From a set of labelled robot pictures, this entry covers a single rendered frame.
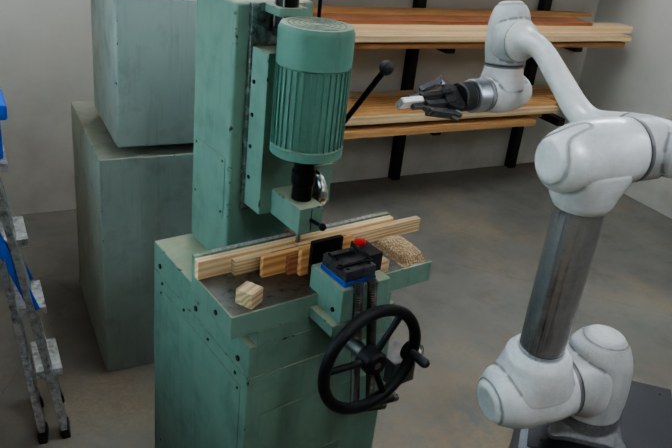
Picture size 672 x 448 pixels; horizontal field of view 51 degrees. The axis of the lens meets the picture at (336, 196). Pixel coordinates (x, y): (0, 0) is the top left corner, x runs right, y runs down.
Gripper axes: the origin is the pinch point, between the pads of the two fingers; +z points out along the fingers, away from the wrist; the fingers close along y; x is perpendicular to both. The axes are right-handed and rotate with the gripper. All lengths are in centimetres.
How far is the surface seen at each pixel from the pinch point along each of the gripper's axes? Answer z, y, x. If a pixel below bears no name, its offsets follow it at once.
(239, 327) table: 49, -35, -31
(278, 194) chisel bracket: 27.3, -5.6, -28.7
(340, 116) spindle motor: 20.3, -0.8, -1.8
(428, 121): -172, 84, -165
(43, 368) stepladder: 74, -9, -124
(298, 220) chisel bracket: 27.2, -15.1, -24.7
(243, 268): 40, -20, -37
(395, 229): -8.7, -19.2, -36.1
